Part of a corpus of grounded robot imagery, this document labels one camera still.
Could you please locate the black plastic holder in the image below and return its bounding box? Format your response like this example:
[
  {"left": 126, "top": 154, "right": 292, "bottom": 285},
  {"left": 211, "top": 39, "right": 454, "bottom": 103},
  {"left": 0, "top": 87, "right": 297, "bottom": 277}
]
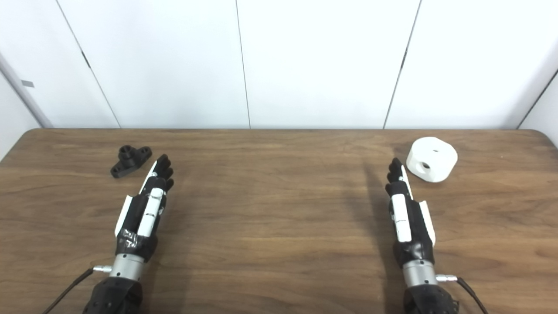
[{"left": 110, "top": 145, "right": 153, "bottom": 178}]

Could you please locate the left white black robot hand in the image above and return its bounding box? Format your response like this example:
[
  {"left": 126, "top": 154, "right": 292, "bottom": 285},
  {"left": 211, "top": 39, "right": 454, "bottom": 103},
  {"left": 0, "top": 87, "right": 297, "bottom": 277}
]
[{"left": 114, "top": 154, "right": 175, "bottom": 263}]

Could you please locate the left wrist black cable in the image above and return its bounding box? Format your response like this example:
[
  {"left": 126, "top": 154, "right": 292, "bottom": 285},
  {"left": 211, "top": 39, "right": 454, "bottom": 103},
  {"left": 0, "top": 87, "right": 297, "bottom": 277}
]
[{"left": 42, "top": 265, "right": 112, "bottom": 314}]

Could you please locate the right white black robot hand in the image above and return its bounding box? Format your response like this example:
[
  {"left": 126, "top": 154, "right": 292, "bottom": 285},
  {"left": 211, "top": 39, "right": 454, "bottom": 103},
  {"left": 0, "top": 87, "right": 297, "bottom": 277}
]
[{"left": 385, "top": 157, "right": 436, "bottom": 267}]

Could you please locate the round white plastic piece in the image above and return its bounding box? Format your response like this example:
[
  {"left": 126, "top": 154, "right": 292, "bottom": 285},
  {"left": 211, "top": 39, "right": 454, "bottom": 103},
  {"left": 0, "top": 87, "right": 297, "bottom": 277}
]
[{"left": 406, "top": 137, "right": 458, "bottom": 183}]

